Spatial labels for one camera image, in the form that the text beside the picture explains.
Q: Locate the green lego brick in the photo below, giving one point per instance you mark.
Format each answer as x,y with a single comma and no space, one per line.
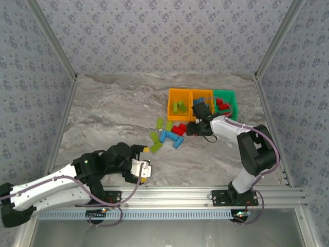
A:
175,107
182,105
168,126
156,148
155,137
160,123

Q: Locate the red lego brick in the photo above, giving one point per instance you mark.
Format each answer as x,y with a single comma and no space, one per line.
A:
219,101
183,126
227,114
177,130
224,106

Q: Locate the long blue lego brick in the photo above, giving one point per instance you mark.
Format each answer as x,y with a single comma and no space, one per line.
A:
178,142

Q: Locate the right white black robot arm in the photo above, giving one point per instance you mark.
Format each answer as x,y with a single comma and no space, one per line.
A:
223,129

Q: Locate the orange plastic bin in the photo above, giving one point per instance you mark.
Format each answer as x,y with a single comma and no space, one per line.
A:
171,97
209,94

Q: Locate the green plastic bin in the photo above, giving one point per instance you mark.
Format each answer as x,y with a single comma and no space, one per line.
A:
226,92

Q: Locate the small black controller board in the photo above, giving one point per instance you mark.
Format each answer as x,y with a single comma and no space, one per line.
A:
96,214
240,214

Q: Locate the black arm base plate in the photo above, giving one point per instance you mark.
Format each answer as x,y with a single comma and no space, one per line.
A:
218,199
117,196

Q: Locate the aluminium extrusion rail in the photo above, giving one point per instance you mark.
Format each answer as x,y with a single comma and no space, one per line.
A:
164,196

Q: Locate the aluminium table side rail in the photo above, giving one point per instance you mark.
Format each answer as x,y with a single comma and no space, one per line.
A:
261,90
61,128

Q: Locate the slanted aluminium frame post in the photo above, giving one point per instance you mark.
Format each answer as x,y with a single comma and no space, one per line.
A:
53,38
278,38

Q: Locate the aluminium frame leg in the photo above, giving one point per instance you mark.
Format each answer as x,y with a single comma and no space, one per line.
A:
25,236
307,229

